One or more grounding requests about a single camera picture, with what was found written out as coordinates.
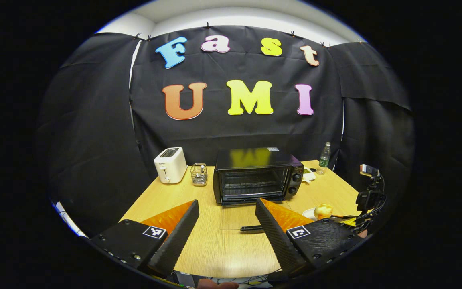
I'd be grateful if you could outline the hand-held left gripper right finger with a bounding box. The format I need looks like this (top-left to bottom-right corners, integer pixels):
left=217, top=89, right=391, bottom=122
left=255, top=198, right=366, bottom=277

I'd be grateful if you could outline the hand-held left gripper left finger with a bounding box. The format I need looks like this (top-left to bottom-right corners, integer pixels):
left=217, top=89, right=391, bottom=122
left=91, top=199, right=200, bottom=278

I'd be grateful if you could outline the yellow bread bun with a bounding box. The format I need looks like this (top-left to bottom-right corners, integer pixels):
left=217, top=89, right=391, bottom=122
left=314, top=203, right=333, bottom=220

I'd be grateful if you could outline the black electric oven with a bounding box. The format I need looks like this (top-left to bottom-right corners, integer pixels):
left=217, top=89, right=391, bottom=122
left=213, top=147, right=305, bottom=234

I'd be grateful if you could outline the clear plastic water bottle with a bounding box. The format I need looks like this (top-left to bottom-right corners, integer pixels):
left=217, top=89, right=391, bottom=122
left=316, top=142, right=332, bottom=175

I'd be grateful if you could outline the white toaster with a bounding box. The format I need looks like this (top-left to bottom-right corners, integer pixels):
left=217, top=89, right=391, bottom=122
left=154, top=147, right=188, bottom=184

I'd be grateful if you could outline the white pipe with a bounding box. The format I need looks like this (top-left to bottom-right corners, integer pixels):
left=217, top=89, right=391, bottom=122
left=53, top=201, right=88, bottom=238

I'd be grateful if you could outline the black backdrop cloth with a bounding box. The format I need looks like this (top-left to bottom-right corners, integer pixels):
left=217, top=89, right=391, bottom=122
left=38, top=26, right=415, bottom=237

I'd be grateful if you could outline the wire mesh basket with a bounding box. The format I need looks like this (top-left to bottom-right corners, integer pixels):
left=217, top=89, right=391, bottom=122
left=190, top=163, right=209, bottom=187

